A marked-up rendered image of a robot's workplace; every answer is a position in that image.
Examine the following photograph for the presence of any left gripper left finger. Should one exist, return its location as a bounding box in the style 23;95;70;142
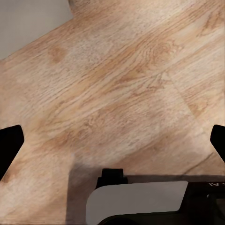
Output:
0;125;24;180

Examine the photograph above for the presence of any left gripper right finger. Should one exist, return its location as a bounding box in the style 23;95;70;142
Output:
210;124;225;162

